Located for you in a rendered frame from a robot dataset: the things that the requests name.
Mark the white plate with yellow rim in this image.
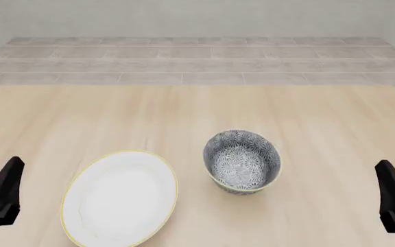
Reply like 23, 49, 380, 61
60, 150, 179, 247

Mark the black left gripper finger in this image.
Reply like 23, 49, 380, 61
0, 156, 25, 204

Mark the grey floral patterned bowl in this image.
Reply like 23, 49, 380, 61
202, 129, 283, 196

